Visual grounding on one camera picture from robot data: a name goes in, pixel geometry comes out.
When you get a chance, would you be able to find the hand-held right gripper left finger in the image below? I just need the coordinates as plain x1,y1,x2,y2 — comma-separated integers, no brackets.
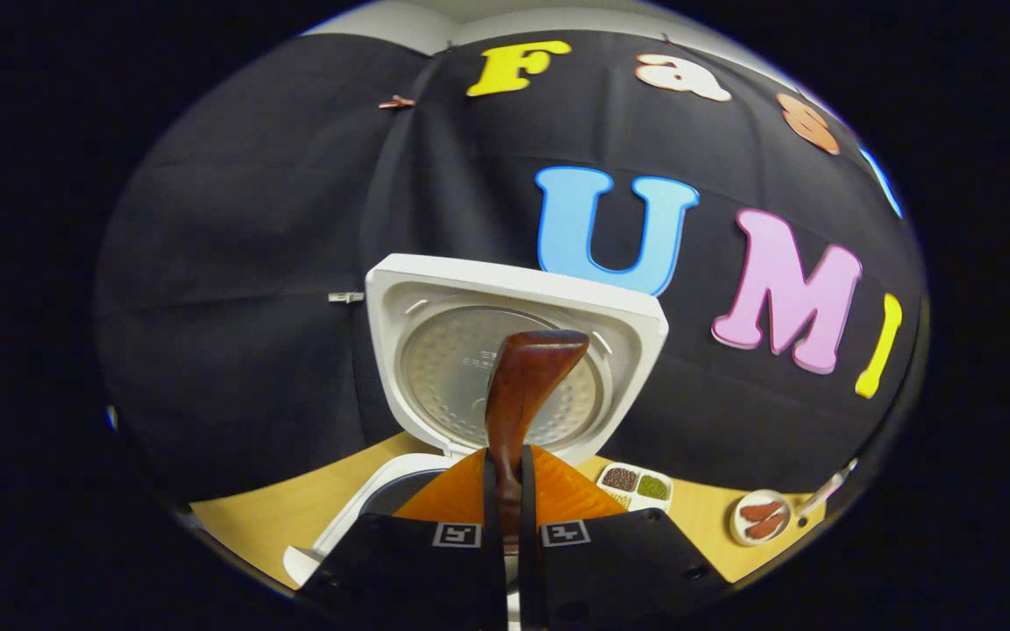
299,445,508,631

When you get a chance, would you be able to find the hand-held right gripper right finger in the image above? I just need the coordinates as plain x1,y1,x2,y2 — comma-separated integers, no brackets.
518,445,734,631

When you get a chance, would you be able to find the brown wooden spoon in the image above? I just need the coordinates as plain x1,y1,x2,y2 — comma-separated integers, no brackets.
483,330,591,553

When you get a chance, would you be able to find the white rice cooker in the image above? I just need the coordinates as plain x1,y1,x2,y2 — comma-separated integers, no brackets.
284,253,671,586

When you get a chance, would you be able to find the white divided bean dish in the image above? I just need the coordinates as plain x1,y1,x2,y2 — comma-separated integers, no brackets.
595,462,674,514

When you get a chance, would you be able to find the white round plate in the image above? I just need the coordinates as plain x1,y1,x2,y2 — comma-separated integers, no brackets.
729,489,793,548

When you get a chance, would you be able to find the black backdrop cloth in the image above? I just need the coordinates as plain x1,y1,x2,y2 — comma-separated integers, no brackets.
93,31,927,527

